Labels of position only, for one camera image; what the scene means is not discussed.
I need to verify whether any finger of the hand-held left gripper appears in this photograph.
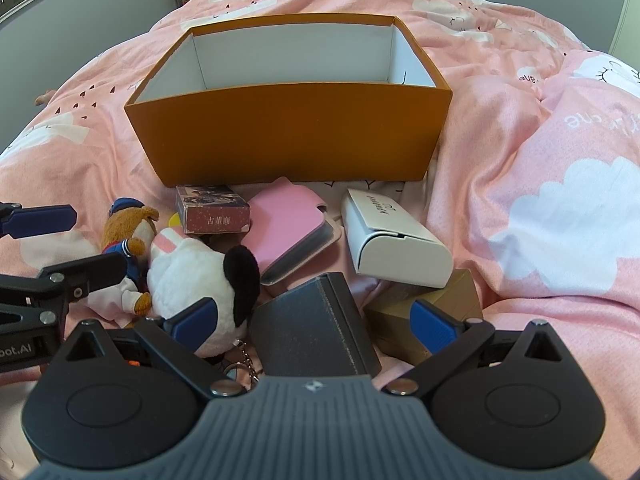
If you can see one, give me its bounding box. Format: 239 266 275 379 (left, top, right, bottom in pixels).
0 202 78 241
37 251 128 306

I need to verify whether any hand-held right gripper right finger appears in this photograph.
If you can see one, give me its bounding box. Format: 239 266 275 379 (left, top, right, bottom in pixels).
382 299 581 401

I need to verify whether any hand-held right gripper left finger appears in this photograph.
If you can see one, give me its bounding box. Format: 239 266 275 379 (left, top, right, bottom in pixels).
50 297 246 401

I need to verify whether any tan cardboard box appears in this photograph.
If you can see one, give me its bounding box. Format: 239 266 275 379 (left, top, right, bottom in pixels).
364 267 485 366

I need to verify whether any brown bear plush toy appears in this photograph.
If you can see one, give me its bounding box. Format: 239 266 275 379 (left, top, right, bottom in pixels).
87 197 161 323

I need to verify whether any metal keychain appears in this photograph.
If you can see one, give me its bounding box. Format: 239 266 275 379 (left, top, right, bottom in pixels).
222 340 263 391

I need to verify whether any white glasses case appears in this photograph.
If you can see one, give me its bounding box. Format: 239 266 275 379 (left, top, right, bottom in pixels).
341 187 455 289

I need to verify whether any dark photo card box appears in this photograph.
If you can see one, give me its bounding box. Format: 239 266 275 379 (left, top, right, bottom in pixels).
175 184 251 235

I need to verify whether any dark grey box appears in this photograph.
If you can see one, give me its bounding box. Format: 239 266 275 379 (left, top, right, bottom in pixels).
248 271 383 378

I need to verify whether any orange cardboard box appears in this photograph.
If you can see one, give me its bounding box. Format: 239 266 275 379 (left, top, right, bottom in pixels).
123 11 453 186

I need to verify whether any pink cloud print blanket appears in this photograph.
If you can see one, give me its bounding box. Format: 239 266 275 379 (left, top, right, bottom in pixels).
0 0 640 461

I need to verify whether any white door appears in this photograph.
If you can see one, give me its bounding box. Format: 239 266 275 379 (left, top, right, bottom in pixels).
607 0 640 56

